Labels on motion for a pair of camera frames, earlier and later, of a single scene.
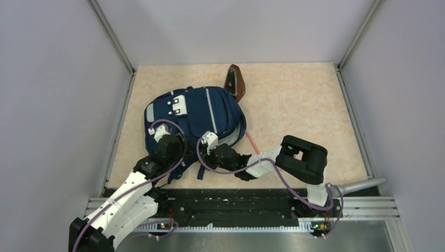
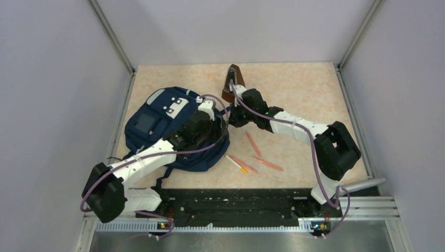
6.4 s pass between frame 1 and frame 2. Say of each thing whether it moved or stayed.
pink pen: stayed
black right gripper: moved
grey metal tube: stayed
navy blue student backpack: moved
